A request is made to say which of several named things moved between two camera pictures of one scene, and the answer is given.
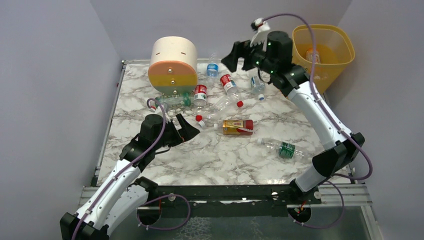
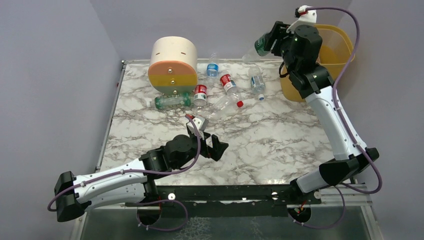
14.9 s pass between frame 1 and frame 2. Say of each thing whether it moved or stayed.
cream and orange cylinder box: stayed
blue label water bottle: stayed
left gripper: moved
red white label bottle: stayed
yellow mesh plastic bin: stayed
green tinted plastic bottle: stayed
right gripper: moved
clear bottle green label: moved
